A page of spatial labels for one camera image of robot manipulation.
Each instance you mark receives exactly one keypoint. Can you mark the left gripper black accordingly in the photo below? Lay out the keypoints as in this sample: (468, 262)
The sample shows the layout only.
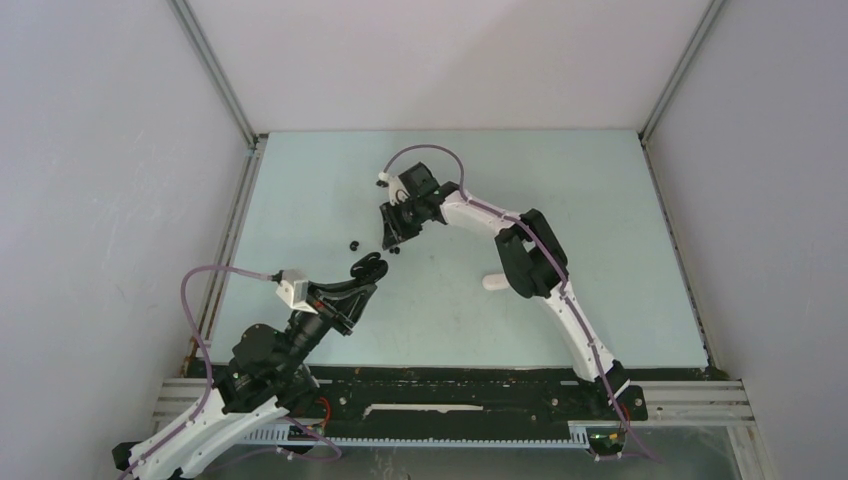
(362, 291)

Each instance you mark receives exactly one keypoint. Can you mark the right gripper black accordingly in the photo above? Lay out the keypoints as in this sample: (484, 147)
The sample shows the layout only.
(395, 231)

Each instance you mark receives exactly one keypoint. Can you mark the black charging case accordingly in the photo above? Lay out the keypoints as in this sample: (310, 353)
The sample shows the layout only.
(369, 269)

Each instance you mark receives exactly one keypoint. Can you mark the white charging case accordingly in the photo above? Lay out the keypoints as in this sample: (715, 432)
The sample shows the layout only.
(495, 282)

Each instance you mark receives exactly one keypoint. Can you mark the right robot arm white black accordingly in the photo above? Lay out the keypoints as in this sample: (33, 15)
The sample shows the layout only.
(533, 263)

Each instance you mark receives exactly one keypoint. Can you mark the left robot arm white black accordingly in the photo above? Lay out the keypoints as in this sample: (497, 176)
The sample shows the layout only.
(265, 380)

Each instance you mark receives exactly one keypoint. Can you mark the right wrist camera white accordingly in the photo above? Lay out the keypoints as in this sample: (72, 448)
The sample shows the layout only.
(397, 191)

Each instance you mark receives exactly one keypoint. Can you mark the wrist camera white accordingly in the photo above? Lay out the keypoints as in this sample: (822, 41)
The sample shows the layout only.
(397, 191)
(292, 289)

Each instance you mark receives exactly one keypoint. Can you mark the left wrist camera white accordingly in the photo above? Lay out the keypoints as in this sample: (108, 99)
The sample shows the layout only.
(292, 289)

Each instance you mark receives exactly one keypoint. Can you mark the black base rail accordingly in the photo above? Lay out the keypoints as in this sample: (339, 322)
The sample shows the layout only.
(532, 403)

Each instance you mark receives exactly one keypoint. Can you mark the white slotted cable duct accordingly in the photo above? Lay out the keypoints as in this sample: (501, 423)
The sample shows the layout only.
(285, 434)

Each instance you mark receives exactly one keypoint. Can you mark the left aluminium frame post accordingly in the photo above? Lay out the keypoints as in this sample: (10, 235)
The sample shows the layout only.
(189, 22)

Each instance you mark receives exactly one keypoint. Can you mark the aluminium frame post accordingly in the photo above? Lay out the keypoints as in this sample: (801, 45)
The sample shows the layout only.
(691, 50)
(189, 22)

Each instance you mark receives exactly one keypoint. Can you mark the right aluminium frame post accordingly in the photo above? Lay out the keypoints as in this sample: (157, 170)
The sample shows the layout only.
(691, 50)

